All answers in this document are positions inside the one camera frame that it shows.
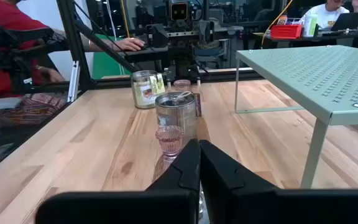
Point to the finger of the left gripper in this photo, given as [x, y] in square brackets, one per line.
[156, 35]
[207, 31]

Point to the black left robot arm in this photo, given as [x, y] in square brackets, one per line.
[182, 62]

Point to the black desk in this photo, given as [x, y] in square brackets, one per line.
[337, 35]

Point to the black aluminium table frame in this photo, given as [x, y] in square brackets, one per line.
[73, 46]

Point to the green perforated metal shelf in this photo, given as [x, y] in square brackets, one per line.
[306, 74]

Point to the white bottle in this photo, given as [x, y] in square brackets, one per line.
[310, 26]

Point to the red plastic bin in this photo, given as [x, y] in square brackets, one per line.
[286, 31]

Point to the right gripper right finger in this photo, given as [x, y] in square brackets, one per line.
[244, 202]

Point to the green panel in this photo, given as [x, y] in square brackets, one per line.
[104, 65]

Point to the pink glass candle stick holder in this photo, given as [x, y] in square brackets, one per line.
[169, 140]
[182, 84]

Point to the striped colourful cloth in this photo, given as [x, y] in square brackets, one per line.
[33, 107]

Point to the candle jar with green label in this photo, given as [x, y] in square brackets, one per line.
[143, 93]

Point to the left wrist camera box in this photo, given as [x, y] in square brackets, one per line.
[179, 11]

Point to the candle jar with floral label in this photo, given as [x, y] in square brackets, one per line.
[176, 115]

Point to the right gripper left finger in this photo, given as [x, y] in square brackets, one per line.
[154, 205]

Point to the person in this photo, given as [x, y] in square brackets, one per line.
[8, 18]
[325, 15]

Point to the black laptop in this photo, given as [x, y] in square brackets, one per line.
[350, 21]

